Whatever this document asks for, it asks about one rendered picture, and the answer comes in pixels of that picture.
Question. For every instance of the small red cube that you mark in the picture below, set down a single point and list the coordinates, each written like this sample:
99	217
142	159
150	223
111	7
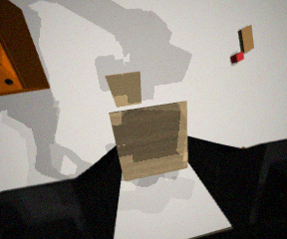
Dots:
236	57

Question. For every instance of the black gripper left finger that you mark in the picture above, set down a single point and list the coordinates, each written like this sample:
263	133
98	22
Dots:
91	198

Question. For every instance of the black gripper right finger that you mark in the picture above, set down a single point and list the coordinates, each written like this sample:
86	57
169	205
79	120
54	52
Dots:
235	177

